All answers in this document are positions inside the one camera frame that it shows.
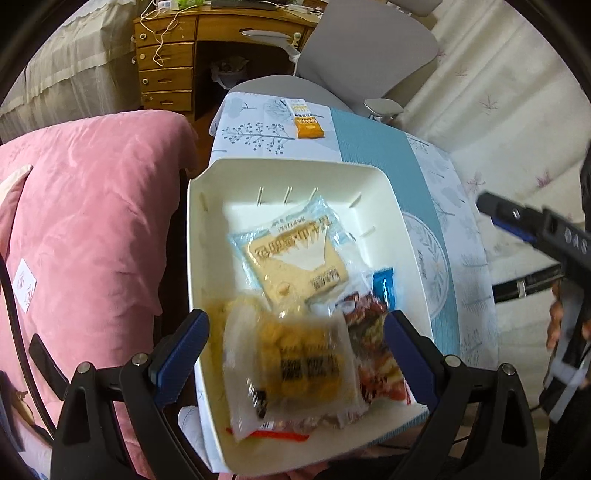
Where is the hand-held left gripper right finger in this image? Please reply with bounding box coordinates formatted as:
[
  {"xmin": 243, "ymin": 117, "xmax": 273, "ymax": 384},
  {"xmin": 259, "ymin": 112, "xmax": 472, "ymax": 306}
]
[{"xmin": 383, "ymin": 310, "xmax": 541, "ymax": 480}]

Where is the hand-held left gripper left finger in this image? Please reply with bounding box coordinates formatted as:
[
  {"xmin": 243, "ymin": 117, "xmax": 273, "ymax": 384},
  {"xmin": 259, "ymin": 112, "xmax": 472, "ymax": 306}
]
[{"xmin": 51, "ymin": 309, "xmax": 211, "ymax": 480}]

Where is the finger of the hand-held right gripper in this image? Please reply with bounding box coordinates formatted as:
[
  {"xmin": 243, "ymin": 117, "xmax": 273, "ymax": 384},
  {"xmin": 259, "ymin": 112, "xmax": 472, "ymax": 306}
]
[{"xmin": 476, "ymin": 191, "xmax": 544, "ymax": 243}]

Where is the brown biscuit packet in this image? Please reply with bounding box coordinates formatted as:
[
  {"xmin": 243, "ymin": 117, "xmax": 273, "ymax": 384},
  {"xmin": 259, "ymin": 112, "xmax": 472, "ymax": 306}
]
[{"xmin": 339, "ymin": 291, "xmax": 393, "ymax": 365}]

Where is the blue snack packet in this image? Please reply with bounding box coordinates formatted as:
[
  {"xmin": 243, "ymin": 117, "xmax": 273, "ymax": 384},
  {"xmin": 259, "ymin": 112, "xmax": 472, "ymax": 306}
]
[{"xmin": 369, "ymin": 268, "xmax": 397, "ymax": 315}]

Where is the clear packet of yellow buns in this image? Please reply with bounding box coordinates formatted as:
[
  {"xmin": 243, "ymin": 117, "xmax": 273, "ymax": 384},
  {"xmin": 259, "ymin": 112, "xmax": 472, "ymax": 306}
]
[{"xmin": 222, "ymin": 298, "xmax": 370, "ymax": 444}]

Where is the white plastic tray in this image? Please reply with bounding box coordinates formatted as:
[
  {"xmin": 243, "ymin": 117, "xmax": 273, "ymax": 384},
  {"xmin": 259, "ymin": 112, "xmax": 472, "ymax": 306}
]
[{"xmin": 187, "ymin": 158, "xmax": 435, "ymax": 476}]

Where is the beige cracker packet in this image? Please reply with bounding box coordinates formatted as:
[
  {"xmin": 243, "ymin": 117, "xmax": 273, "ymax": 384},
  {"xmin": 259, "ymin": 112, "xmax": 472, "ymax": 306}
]
[{"xmin": 226, "ymin": 194, "xmax": 370, "ymax": 315}]

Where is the person's right hand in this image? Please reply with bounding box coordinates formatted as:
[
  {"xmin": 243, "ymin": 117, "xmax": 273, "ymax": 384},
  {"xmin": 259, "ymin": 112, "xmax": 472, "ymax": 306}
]
[{"xmin": 547, "ymin": 281, "xmax": 565, "ymax": 352}]

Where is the white floral curtain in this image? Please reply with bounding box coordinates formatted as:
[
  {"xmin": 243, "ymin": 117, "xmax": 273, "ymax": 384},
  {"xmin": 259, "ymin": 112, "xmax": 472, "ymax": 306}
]
[{"xmin": 392, "ymin": 0, "xmax": 591, "ymax": 315}]

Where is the pink blanket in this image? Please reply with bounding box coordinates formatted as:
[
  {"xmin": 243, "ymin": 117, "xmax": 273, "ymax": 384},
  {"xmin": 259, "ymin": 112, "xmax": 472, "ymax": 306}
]
[{"xmin": 0, "ymin": 110, "xmax": 199, "ymax": 480}]

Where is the white paper tag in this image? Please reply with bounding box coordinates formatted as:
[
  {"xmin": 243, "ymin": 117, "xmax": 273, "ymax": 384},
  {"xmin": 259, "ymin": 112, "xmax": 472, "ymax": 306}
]
[{"xmin": 13, "ymin": 258, "xmax": 38, "ymax": 312}]

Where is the grey office chair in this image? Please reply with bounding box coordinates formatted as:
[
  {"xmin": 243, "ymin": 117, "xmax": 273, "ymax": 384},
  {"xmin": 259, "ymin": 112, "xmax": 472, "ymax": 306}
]
[{"xmin": 226, "ymin": 0, "xmax": 439, "ymax": 125}]

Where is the orange snack bar packet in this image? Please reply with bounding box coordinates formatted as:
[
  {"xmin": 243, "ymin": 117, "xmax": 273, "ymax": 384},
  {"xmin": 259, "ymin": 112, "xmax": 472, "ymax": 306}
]
[{"xmin": 286, "ymin": 98, "xmax": 327, "ymax": 139}]

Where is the pink pillow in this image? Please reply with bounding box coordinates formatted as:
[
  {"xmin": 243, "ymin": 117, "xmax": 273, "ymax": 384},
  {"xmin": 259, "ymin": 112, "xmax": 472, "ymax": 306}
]
[{"xmin": 0, "ymin": 164, "xmax": 34, "ymax": 241}]

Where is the trash bin with bag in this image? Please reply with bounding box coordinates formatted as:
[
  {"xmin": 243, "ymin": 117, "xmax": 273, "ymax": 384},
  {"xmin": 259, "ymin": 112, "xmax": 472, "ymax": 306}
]
[{"xmin": 210, "ymin": 58, "xmax": 250, "ymax": 90}]

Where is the beige lace furniture cover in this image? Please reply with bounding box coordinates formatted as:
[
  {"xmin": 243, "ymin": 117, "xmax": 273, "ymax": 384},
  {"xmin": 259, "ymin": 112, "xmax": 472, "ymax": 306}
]
[{"xmin": 0, "ymin": 0, "xmax": 139, "ymax": 144}]

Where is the wooden desk with drawers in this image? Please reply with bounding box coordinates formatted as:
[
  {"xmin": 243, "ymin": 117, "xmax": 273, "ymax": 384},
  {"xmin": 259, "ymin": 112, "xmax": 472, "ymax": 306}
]
[{"xmin": 134, "ymin": 0, "xmax": 328, "ymax": 116}]

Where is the thick black cable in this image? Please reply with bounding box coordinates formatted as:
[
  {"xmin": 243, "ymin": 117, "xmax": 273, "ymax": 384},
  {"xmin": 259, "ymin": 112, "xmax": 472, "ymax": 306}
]
[{"xmin": 493, "ymin": 265, "xmax": 566, "ymax": 305}]

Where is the thin black cable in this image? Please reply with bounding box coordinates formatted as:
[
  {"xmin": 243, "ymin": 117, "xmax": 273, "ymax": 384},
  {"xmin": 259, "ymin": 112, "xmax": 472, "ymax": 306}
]
[{"xmin": 0, "ymin": 256, "xmax": 51, "ymax": 444}]

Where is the white charging cable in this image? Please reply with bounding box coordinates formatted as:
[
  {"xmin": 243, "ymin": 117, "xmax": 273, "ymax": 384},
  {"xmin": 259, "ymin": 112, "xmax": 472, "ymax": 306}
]
[{"xmin": 139, "ymin": 0, "xmax": 174, "ymax": 68}]

